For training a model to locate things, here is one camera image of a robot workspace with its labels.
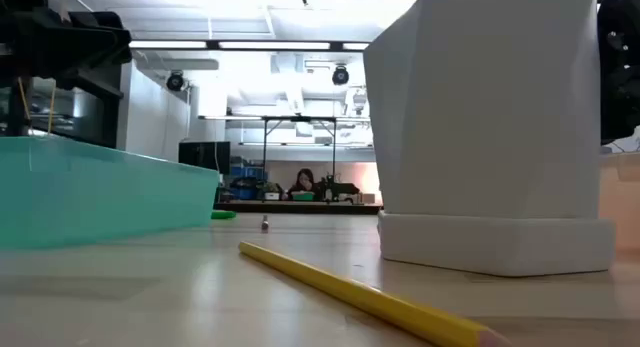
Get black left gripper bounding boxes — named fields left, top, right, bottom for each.
left=0, top=0, right=134, bottom=83

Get yellow pencil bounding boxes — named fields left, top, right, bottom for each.
left=237, top=240, right=512, bottom=347

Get orange translucent plastic bin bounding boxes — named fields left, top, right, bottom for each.
left=598, top=152, right=640, bottom=253

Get white hexagonal planter pot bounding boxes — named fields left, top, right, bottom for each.
left=363, top=0, right=603, bottom=219

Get black monitor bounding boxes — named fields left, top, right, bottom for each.
left=178, top=140, right=232, bottom=176

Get green translucent plastic bin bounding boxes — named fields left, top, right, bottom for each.
left=0, top=135, right=221, bottom=251

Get blue storage crates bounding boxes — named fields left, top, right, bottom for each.
left=229, top=166, right=267, bottom=201

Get person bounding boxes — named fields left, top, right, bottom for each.
left=285, top=168, right=322, bottom=202

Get black workbench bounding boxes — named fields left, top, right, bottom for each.
left=214, top=200, right=384, bottom=216

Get dark window frame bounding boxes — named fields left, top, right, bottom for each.
left=54, top=61, right=125, bottom=149

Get yellow cable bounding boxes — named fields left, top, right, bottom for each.
left=17, top=76, right=57, bottom=136

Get black metal gantry frame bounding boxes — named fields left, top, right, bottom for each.
left=260, top=115, right=338, bottom=203

